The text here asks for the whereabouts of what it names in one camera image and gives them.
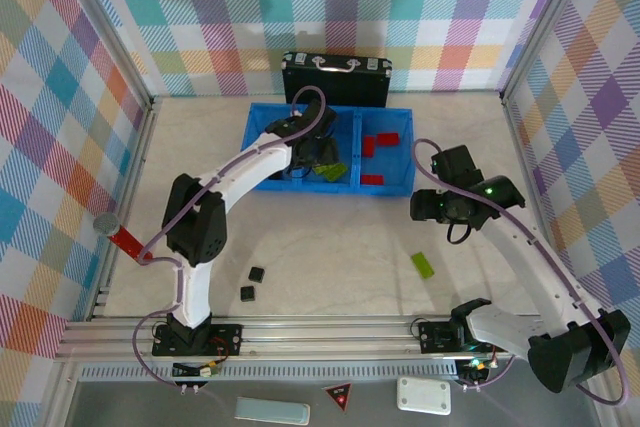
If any black case with silver handle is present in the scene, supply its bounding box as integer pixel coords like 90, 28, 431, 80
281, 50, 393, 109

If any aluminium side rail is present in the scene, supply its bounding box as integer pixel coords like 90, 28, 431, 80
89, 99, 160, 321

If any blue three-compartment plastic bin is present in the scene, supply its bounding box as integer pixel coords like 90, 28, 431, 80
242, 102, 415, 198

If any light blue-gray flat bar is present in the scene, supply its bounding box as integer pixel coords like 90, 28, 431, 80
234, 396, 311, 424

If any gray slotted cable duct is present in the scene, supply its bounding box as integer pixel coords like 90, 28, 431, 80
79, 364, 461, 382

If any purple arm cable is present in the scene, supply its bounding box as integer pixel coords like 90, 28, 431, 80
412, 139, 632, 407
132, 85, 329, 388

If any small connector with wires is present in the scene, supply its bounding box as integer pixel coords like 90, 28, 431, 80
171, 359, 224, 379
457, 356, 494, 383

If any aluminium frame post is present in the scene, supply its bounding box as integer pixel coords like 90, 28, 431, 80
499, 0, 601, 104
59, 0, 156, 108

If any red triangular button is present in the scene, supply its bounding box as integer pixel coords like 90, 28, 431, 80
321, 382, 354, 413

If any dark lime green lego brick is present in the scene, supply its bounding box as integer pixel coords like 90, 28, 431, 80
324, 162, 349, 184

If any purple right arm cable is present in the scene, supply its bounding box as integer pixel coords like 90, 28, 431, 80
412, 139, 632, 407

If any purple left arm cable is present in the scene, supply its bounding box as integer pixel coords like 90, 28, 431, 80
132, 85, 329, 388

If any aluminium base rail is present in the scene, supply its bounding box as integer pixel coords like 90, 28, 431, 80
54, 315, 601, 363

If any white rectangular box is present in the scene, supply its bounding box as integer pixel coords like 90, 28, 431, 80
396, 376, 453, 416

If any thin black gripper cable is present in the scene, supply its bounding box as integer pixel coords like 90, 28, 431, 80
446, 220, 474, 246

